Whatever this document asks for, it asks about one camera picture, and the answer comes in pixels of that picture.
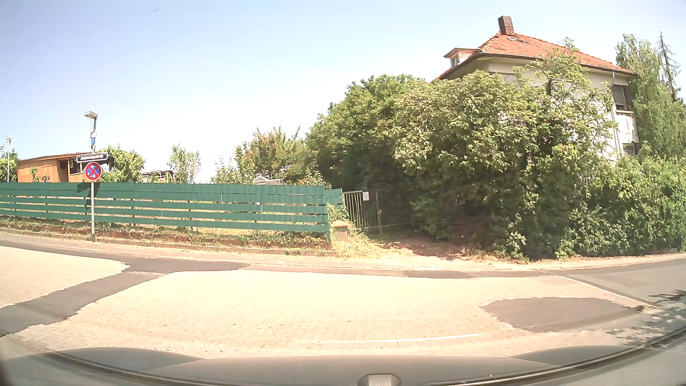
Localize grey metal gate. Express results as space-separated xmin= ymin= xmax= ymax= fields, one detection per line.
xmin=342 ymin=189 xmax=388 ymax=233

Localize reddish paved pavement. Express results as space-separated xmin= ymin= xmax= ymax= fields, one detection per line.
xmin=0 ymin=231 xmax=686 ymax=272

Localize row of trees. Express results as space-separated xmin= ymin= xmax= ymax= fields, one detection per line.
xmin=100 ymin=127 xmax=325 ymax=187

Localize pale paved road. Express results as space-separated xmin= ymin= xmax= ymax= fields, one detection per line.
xmin=0 ymin=239 xmax=686 ymax=361

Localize green slatted fence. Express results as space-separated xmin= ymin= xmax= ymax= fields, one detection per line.
xmin=0 ymin=182 xmax=345 ymax=234

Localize large green bushes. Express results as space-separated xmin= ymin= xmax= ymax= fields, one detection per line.
xmin=303 ymin=39 xmax=686 ymax=261

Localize weedy verge strip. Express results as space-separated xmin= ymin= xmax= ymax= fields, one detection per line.
xmin=0 ymin=216 xmax=387 ymax=259

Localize car's own bonnet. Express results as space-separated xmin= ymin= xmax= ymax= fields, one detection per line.
xmin=0 ymin=325 xmax=686 ymax=386

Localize white house with red roof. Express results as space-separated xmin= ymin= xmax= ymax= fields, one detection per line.
xmin=437 ymin=15 xmax=641 ymax=162

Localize no-stopping sign with street nameplate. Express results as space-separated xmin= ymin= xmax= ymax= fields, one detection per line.
xmin=75 ymin=152 xmax=109 ymax=243

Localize orange wooden building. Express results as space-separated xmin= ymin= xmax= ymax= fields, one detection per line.
xmin=16 ymin=152 xmax=114 ymax=184

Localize tall green trees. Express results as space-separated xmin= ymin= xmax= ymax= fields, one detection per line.
xmin=615 ymin=31 xmax=686 ymax=162

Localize grey lamp post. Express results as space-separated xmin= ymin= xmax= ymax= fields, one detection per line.
xmin=84 ymin=111 xmax=99 ymax=153

